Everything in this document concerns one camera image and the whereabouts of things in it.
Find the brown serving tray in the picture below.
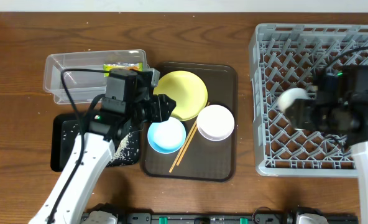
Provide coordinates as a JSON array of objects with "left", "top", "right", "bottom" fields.
[{"left": 140, "top": 62, "right": 237, "bottom": 182}]

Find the pile of rice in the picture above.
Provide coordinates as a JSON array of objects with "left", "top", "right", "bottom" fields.
[{"left": 107, "top": 132, "right": 140, "bottom": 167}]

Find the yellow plate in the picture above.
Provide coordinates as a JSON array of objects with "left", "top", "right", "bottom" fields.
[{"left": 154, "top": 70, "right": 208, "bottom": 121}]

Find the wooden chopstick right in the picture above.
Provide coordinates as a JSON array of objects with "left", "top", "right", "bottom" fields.
[{"left": 175, "top": 102, "right": 211, "bottom": 167}]

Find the wooden chopstick left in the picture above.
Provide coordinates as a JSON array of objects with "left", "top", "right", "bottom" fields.
[{"left": 168, "top": 123, "right": 198, "bottom": 174}]

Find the black waste tray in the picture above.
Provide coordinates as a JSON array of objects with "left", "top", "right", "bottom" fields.
[{"left": 50, "top": 112, "right": 141, "bottom": 172}]

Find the grey dishwasher rack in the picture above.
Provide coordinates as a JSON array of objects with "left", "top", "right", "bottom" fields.
[{"left": 249, "top": 24, "right": 368, "bottom": 178}]

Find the green snack wrapper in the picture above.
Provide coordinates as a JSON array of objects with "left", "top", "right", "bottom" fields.
[{"left": 103, "top": 62, "right": 144, "bottom": 71}]

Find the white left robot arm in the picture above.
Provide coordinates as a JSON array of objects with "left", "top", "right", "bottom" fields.
[{"left": 30, "top": 94, "right": 176, "bottom": 223}]

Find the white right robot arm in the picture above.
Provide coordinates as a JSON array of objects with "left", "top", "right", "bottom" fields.
[{"left": 278, "top": 70, "right": 368, "bottom": 223}]

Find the wooden chopstick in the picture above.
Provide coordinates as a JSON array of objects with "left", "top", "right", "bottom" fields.
[
  {"left": 175, "top": 102, "right": 211, "bottom": 167},
  {"left": 168, "top": 123, "right": 198, "bottom": 174}
]

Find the blue bowl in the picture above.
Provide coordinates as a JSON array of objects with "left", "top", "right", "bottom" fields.
[{"left": 147, "top": 117, "right": 186, "bottom": 154}]

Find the black rail with green clips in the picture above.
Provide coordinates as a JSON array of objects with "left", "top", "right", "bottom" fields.
[{"left": 81, "top": 203, "right": 359, "bottom": 224}]

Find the pink white bowl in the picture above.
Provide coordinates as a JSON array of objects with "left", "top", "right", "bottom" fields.
[{"left": 196, "top": 105, "right": 235, "bottom": 141}]

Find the small white green cup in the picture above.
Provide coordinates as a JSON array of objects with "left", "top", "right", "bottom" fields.
[{"left": 277, "top": 88, "right": 310, "bottom": 113}]

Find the clear plastic waste bin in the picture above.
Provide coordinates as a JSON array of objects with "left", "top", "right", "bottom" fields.
[{"left": 43, "top": 49, "right": 148, "bottom": 105}]

